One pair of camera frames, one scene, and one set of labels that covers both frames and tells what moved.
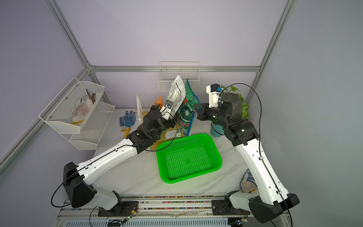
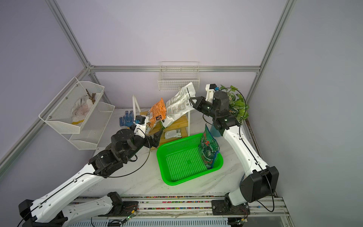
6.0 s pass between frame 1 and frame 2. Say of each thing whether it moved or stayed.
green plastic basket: stayed
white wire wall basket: stayed
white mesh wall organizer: stayed
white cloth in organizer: stayed
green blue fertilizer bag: moved
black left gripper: moved
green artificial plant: stayed
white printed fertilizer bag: moved
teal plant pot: stayed
